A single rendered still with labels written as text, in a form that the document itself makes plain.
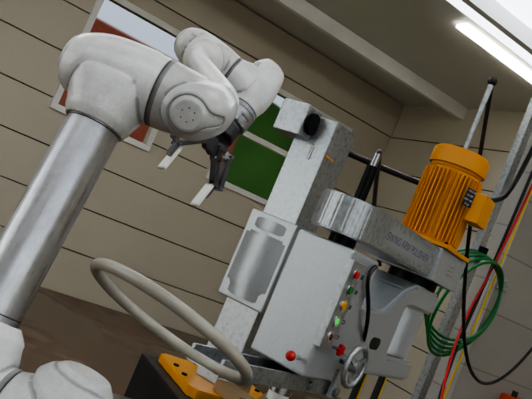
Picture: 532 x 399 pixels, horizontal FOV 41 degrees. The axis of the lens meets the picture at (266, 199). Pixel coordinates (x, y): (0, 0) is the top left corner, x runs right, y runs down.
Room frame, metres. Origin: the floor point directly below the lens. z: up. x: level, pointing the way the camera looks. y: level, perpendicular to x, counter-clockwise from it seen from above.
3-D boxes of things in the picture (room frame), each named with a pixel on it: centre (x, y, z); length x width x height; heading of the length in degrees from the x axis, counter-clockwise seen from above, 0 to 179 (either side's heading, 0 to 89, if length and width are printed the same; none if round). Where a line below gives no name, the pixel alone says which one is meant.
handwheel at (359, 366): (2.36, -0.45, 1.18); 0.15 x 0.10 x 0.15; 145
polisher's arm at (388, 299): (2.65, -0.52, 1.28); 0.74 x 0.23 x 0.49; 145
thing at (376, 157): (2.33, -0.28, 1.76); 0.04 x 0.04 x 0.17
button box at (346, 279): (2.21, -0.33, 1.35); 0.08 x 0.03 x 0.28; 145
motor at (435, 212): (2.86, -0.68, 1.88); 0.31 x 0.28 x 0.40; 55
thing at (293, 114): (3.20, 0.00, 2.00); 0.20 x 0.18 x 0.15; 25
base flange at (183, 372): (3.25, -0.14, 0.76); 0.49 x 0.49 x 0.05; 25
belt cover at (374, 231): (2.62, -0.48, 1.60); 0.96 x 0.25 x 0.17; 145
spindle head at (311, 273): (2.40, -0.33, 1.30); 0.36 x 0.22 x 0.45; 145
